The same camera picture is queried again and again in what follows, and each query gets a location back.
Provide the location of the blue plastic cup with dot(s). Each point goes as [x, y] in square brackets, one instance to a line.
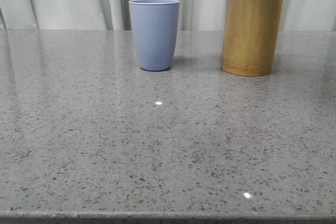
[154, 26]

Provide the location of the bamboo wooden cup holder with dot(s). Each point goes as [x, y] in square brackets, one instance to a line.
[250, 36]

